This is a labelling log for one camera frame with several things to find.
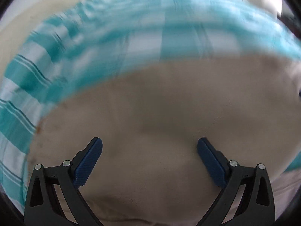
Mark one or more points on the cream headboard pillow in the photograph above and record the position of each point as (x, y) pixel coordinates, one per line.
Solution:
(16, 32)

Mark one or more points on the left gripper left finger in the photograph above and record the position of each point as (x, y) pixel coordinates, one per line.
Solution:
(42, 204)

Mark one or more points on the teal white checkered bedspread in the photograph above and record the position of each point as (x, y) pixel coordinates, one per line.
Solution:
(97, 39)

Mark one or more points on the beige pants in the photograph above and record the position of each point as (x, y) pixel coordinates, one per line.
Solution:
(150, 120)

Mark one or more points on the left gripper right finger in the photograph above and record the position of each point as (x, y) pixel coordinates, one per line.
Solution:
(256, 206)

